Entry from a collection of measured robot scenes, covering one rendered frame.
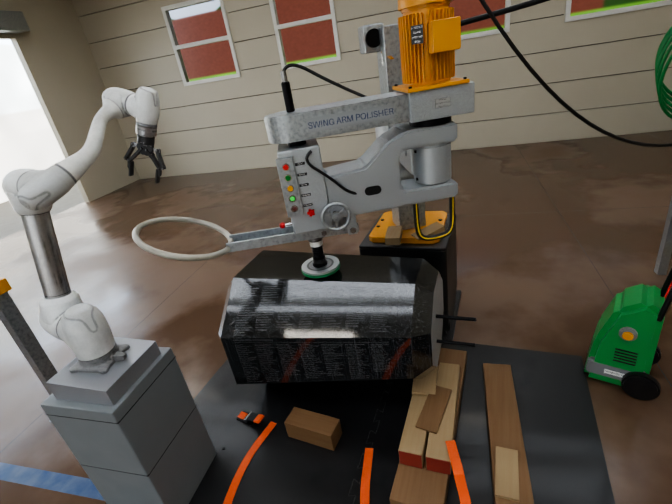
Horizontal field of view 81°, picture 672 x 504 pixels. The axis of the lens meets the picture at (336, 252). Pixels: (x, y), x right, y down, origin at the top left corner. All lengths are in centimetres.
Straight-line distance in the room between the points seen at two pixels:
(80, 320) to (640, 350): 273
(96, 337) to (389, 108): 161
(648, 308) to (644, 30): 638
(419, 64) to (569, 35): 633
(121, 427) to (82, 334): 42
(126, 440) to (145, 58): 875
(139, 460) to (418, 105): 199
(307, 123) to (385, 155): 40
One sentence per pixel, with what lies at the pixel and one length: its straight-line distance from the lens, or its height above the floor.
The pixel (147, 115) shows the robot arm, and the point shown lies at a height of 183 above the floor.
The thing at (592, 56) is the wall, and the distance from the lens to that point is 826.
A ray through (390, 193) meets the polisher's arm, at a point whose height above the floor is 129.
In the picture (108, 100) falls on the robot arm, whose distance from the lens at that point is 214.
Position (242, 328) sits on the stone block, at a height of 67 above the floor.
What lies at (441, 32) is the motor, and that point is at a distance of 188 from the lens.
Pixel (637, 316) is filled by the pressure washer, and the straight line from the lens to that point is 257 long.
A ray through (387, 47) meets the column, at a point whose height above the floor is 194.
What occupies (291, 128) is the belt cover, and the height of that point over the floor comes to 168.
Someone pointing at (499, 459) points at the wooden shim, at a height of 10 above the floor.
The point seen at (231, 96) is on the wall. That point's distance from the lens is 904.
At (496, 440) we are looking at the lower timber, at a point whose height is 8.
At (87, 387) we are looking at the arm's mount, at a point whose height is 89.
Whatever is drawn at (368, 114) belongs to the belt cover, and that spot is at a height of 168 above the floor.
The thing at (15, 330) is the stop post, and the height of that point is 76.
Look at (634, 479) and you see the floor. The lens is 250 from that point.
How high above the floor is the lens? 193
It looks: 26 degrees down
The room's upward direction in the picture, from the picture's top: 10 degrees counter-clockwise
